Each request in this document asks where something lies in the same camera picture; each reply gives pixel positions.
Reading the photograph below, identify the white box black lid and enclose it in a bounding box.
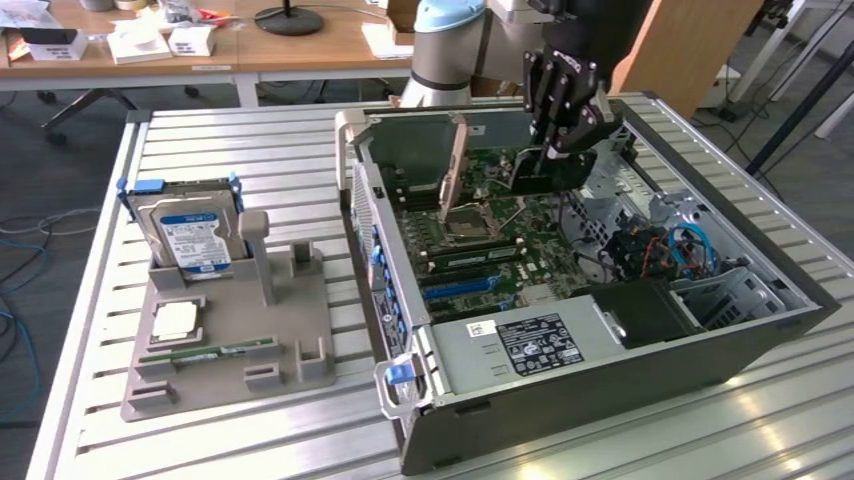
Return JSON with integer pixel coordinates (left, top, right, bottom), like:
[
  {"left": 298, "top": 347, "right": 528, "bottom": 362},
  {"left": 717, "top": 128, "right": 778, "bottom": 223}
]
[{"left": 19, "top": 27, "right": 88, "bottom": 62}]

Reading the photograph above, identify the black looped cable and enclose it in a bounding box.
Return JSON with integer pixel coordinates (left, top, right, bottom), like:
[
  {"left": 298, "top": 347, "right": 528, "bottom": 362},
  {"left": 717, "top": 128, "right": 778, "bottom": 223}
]
[{"left": 558, "top": 197, "right": 617, "bottom": 265}]

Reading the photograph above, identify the grey plastic parts rack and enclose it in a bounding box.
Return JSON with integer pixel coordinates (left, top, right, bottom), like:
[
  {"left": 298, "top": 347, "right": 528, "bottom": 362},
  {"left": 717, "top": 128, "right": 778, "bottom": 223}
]
[{"left": 119, "top": 209, "right": 339, "bottom": 424}]

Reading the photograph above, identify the white open cardboard box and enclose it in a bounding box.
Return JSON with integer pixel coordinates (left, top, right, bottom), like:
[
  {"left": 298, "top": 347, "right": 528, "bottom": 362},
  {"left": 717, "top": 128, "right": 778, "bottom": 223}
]
[{"left": 105, "top": 19, "right": 172, "bottom": 66}]

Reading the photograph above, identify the green RAM stick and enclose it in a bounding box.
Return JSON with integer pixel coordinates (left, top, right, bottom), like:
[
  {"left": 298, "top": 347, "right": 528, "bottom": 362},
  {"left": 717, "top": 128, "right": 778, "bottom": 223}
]
[
  {"left": 140, "top": 335, "right": 280, "bottom": 365},
  {"left": 430, "top": 243, "right": 526, "bottom": 271}
]

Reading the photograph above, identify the white printed box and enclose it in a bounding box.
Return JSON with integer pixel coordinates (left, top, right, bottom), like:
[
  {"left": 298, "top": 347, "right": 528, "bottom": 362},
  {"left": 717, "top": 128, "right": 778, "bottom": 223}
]
[{"left": 167, "top": 27, "right": 219, "bottom": 57}]

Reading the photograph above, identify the blue expansion slot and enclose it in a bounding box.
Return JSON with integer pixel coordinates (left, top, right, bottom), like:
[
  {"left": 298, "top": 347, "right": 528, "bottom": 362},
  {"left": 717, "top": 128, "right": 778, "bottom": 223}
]
[{"left": 420, "top": 278, "right": 503, "bottom": 302}]

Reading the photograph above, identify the black wheeled desk leg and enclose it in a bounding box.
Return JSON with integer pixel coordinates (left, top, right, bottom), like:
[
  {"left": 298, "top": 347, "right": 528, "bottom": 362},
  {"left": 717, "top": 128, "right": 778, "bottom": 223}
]
[{"left": 36, "top": 87, "right": 202, "bottom": 146}]

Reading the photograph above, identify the green graphics card black fan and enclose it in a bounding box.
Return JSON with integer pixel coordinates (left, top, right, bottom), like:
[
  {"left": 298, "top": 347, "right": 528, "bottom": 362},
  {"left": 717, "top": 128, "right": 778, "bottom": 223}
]
[{"left": 436, "top": 112, "right": 599, "bottom": 224}]

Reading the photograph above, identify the white table frame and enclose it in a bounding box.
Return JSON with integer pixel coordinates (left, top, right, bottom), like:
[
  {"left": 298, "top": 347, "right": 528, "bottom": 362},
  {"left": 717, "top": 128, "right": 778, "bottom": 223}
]
[{"left": 726, "top": 0, "right": 854, "bottom": 141}]

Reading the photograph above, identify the open black PC case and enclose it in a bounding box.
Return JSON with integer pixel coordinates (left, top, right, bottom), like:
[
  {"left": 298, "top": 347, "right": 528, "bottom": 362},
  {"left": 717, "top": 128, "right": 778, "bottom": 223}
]
[{"left": 332, "top": 97, "right": 843, "bottom": 476}]

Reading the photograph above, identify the CPU socket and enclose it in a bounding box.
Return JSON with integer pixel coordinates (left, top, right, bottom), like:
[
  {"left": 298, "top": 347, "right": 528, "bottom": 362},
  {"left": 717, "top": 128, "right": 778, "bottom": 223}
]
[{"left": 432, "top": 204, "right": 502, "bottom": 246}]

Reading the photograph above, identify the black round lamp base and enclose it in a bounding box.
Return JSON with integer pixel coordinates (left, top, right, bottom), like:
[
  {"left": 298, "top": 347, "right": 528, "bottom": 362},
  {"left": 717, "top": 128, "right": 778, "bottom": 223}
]
[{"left": 252, "top": 0, "right": 327, "bottom": 37}]

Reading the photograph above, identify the hard disk with blue rails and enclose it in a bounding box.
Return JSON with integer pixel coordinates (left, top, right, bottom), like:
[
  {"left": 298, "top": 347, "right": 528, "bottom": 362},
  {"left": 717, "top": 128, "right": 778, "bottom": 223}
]
[{"left": 113, "top": 172, "right": 246, "bottom": 281}]

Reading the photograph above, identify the green motherboard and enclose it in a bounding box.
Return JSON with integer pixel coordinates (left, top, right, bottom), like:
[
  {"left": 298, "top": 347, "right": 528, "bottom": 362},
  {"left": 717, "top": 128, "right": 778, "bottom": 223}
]
[{"left": 392, "top": 177, "right": 595, "bottom": 321}]

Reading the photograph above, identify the perforated metal drive cage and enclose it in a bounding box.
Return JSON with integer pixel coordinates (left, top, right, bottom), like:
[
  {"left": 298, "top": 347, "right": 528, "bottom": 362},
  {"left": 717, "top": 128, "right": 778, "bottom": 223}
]
[{"left": 573, "top": 119, "right": 709, "bottom": 241}]

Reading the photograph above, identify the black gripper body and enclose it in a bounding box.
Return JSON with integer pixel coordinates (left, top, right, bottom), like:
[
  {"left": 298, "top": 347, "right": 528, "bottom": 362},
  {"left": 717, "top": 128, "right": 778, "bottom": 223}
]
[{"left": 539, "top": 0, "right": 653, "bottom": 84}]

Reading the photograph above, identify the black tripod pole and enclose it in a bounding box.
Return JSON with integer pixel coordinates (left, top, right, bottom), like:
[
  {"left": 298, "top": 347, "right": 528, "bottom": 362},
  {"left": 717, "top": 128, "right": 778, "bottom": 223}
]
[{"left": 743, "top": 47, "right": 854, "bottom": 176}]

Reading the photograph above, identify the blue data cable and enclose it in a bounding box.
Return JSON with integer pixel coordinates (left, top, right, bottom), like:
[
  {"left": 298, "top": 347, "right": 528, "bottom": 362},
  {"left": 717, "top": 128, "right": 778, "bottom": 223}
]
[{"left": 666, "top": 222, "right": 721, "bottom": 281}]

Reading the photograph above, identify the wooden cabinet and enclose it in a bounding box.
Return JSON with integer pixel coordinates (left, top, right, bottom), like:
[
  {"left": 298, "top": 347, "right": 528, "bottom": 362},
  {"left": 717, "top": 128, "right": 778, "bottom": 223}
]
[{"left": 610, "top": 0, "right": 766, "bottom": 119}]

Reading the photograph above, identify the grey power supply unit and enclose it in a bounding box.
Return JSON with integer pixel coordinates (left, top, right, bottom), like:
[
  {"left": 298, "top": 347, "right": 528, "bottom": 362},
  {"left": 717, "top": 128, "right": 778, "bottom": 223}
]
[{"left": 426, "top": 294, "right": 633, "bottom": 396}]

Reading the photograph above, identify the silver CPU chip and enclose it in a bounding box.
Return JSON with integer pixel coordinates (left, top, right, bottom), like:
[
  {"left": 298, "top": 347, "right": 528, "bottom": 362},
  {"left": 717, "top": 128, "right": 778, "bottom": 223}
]
[{"left": 150, "top": 301, "right": 207, "bottom": 346}]

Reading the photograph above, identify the metal disk bay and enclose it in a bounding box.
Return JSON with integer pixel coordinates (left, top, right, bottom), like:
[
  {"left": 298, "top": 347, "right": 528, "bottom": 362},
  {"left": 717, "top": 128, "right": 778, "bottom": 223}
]
[{"left": 670, "top": 267, "right": 793, "bottom": 331}]

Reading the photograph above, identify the blue floor cable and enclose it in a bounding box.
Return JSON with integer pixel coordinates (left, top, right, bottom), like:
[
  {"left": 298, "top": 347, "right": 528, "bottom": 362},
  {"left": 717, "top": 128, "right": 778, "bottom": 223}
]
[{"left": 0, "top": 239, "right": 48, "bottom": 426}]

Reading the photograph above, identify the orange wire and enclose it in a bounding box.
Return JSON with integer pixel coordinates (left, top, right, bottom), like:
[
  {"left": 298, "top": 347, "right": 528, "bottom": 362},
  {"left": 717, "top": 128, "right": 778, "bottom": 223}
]
[{"left": 637, "top": 234, "right": 670, "bottom": 281}]

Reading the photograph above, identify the floor power strip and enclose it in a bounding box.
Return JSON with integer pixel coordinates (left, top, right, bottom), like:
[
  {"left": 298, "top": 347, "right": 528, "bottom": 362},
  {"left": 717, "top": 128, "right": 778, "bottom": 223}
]
[{"left": 713, "top": 102, "right": 755, "bottom": 124}]

